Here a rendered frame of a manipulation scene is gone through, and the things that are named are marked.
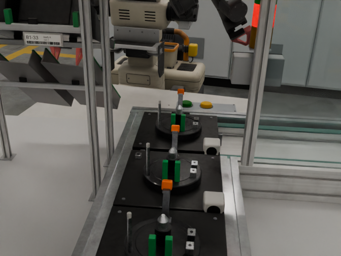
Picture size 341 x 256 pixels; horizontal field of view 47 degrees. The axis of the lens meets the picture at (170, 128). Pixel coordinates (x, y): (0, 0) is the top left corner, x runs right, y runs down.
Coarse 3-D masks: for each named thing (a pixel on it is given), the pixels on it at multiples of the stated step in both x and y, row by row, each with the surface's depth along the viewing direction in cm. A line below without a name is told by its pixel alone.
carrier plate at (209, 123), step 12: (144, 120) 122; (156, 120) 123; (204, 120) 124; (216, 120) 124; (144, 132) 115; (204, 132) 116; (216, 132) 117; (144, 144) 109; (156, 144) 109; (168, 144) 109; (180, 144) 109; (192, 144) 109
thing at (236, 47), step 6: (246, 0) 384; (252, 0) 382; (252, 6) 385; (252, 12) 387; (246, 18) 391; (246, 24) 394; (234, 30) 400; (246, 36) 399; (234, 42) 404; (234, 48) 407; (240, 48) 405; (246, 48) 404; (228, 84) 428; (234, 84) 427; (240, 84) 425
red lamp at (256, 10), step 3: (255, 6) 88; (258, 6) 87; (255, 9) 88; (258, 9) 87; (255, 12) 88; (258, 12) 87; (255, 15) 88; (252, 18) 90; (255, 18) 89; (252, 21) 90; (255, 21) 89; (252, 24) 90; (255, 24) 89
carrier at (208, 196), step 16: (128, 160) 101; (144, 160) 101; (160, 160) 98; (176, 160) 91; (192, 160) 102; (208, 160) 102; (128, 176) 94; (144, 176) 92; (160, 176) 91; (176, 176) 88; (192, 176) 90; (208, 176) 95; (128, 192) 88; (144, 192) 89; (160, 192) 89; (176, 192) 88; (192, 192) 89; (208, 192) 86; (160, 208) 84; (176, 208) 84; (192, 208) 84; (208, 208) 83
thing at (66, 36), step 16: (32, 0) 89; (48, 0) 89; (64, 0) 88; (32, 16) 89; (48, 16) 89; (64, 16) 88; (96, 16) 100; (48, 32) 99; (96, 32) 102; (112, 48) 114
